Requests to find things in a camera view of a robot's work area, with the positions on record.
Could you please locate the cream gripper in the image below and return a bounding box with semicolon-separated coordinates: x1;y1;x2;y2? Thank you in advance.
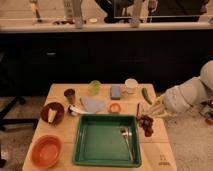
145;95;169;118

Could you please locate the bunch of dark grapes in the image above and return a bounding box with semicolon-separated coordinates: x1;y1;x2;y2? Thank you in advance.
137;115;153;137

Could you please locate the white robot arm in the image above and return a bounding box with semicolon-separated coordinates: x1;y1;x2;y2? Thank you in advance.
145;60;213;117

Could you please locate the green plastic tray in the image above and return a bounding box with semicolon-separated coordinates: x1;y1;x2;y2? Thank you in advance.
72;114;142;168

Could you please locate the black marker pen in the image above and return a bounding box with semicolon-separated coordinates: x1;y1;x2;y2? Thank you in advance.
136;103;140;117

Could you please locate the white mug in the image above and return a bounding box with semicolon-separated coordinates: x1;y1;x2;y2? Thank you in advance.
124;78;138;94

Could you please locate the metal fork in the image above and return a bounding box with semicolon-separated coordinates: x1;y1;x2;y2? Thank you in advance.
120;127;134;162

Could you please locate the small orange dish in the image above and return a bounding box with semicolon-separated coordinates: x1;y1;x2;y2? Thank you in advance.
109;103;121;113

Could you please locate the blue sponge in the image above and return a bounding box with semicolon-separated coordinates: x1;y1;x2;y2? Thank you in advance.
110;85;121;100

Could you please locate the green translucent cup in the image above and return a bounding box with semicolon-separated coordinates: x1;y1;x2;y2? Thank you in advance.
89;80;101;94

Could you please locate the black and white utensil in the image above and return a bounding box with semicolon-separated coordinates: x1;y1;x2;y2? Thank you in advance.
68;105;87;115

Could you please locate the metal cup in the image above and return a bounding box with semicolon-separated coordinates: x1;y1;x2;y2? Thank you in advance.
64;89;75;104

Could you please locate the yellow cheese wedge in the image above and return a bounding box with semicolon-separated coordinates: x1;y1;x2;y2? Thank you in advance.
48;109;57;123

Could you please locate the orange bowl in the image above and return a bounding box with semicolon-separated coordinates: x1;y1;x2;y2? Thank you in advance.
30;135;62;169

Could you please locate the black office chair base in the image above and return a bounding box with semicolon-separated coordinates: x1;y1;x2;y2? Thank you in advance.
0;96;38;131

